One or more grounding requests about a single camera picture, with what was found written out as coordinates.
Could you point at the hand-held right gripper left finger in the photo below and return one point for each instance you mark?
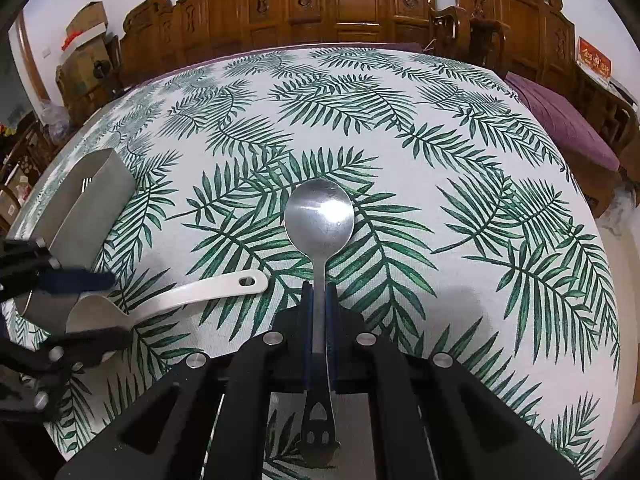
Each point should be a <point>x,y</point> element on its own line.
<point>308,320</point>

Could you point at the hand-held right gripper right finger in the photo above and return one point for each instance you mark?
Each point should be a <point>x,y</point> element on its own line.
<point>330,320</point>

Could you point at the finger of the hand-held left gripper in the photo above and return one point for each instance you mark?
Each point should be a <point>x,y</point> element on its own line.
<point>80,345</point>
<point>80,281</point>

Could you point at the steel utensil holder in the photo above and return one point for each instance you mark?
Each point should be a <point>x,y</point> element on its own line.
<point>90,215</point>

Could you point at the steel spoon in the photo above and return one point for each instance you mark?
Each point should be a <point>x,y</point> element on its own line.
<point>319,215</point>

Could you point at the white plastic ladle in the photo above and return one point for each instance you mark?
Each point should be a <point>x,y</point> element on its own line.
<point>190,292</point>

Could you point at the steel fork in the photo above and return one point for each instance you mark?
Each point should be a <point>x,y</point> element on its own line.
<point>87,185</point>

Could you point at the plastic bag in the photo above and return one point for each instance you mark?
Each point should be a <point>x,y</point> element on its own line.
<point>54,119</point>

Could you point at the leaf print tablecloth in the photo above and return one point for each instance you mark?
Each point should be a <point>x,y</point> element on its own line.
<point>425,185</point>

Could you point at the stack of cardboard boxes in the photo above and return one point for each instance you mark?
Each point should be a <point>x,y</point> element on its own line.
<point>87,80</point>

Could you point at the purple seat cushion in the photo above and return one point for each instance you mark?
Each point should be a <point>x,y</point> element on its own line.
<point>560,115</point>

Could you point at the carved wooden sofa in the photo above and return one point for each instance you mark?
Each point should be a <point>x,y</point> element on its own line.
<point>300,5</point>

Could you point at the small wooden side table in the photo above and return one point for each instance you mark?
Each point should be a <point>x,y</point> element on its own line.
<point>465,35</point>

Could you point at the carved wooden armchair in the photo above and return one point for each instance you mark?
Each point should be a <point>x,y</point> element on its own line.
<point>525,15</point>

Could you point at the red sign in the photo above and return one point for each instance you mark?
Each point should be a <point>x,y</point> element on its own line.
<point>594,57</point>

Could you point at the wooden door frame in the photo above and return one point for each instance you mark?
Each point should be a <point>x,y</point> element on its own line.
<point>30,50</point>

